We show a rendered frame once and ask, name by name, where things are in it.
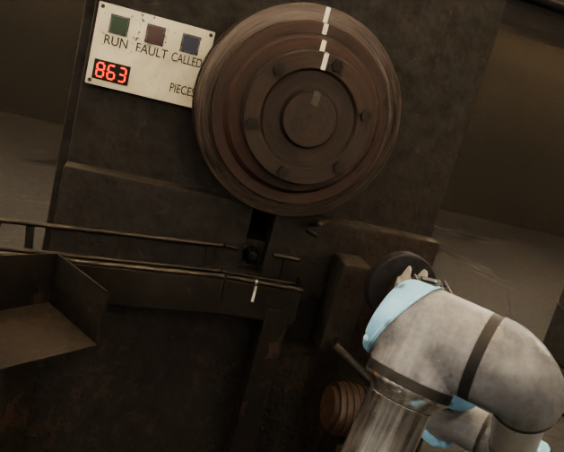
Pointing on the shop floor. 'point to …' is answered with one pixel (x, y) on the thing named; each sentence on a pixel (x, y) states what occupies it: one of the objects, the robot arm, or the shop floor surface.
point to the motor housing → (339, 412)
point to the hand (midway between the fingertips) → (403, 279)
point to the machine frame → (363, 221)
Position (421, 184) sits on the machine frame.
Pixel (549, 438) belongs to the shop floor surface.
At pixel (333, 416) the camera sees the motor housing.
